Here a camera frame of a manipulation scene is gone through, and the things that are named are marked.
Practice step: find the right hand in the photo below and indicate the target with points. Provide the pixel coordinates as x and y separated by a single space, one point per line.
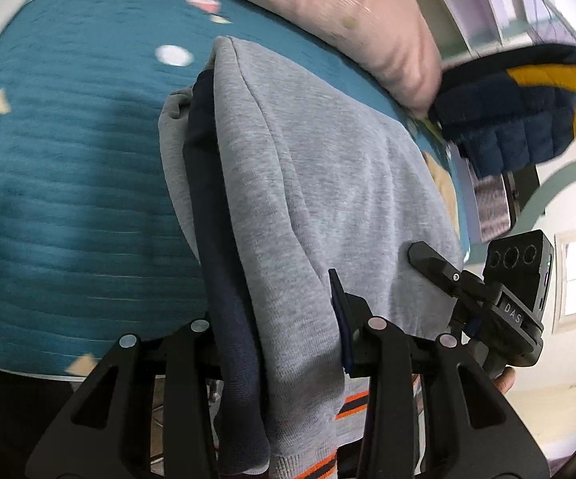
505 380

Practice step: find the pink duvet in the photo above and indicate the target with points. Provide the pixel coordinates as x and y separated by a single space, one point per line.
389 39

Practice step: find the folded khaki trousers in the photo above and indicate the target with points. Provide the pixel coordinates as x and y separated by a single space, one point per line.
443 182

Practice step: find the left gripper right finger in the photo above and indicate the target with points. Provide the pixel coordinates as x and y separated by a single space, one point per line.
432 412

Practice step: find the pink patterned cloth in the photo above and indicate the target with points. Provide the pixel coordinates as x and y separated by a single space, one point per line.
493 208

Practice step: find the navy yellow puffer jacket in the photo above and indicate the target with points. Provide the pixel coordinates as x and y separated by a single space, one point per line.
509 110

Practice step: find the teal quilted bed cover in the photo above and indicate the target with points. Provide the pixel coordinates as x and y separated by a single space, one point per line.
90 248

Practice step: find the black camera box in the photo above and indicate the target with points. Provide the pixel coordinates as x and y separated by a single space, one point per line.
523 264

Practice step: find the navy grey sweatshirt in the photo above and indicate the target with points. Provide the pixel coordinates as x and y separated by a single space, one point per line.
276 178

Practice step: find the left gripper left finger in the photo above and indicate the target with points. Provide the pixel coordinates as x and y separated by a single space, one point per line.
103 431

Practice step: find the mint curved bed frame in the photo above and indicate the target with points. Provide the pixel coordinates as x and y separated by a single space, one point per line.
542 197

